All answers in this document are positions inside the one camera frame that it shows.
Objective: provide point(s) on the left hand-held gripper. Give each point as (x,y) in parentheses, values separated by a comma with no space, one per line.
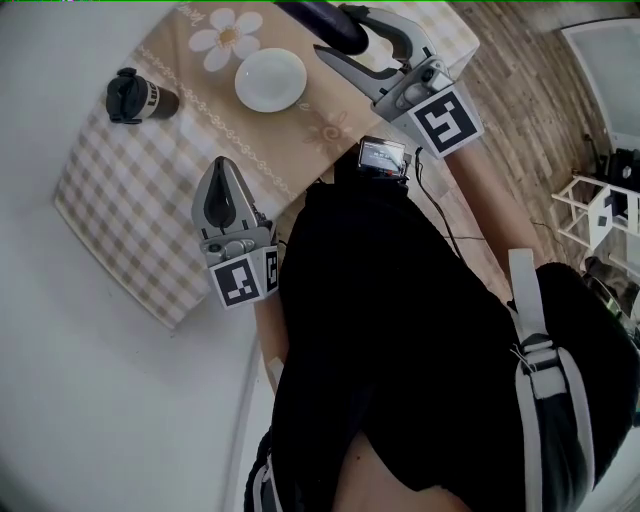
(240,285)

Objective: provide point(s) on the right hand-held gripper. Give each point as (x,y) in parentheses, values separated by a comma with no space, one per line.
(445,120)

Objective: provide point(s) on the purple eggplant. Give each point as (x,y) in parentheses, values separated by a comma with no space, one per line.
(330,22)

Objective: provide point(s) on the person's right forearm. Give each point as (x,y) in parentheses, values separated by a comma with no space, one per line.
(490,200)

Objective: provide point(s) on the person's left forearm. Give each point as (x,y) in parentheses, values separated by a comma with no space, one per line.
(270,330)

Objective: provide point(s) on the beige checked floral tablecloth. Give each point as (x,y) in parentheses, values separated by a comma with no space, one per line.
(150,200)

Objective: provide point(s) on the white round plate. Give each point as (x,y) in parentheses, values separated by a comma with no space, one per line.
(270,80)

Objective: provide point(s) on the black lidded drink bottle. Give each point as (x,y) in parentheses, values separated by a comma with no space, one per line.
(135,95)

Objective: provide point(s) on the person in dark shirt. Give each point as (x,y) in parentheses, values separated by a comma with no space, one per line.
(390,325)

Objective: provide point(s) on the white framed door panel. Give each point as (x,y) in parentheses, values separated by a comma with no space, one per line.
(605,65)

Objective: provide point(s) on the black floor equipment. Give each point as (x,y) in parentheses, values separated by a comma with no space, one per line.
(625,167)

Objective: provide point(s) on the white rack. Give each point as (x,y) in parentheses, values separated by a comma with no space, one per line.
(597,220)

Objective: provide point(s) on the person's bare leg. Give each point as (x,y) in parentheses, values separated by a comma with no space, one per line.
(380,480)

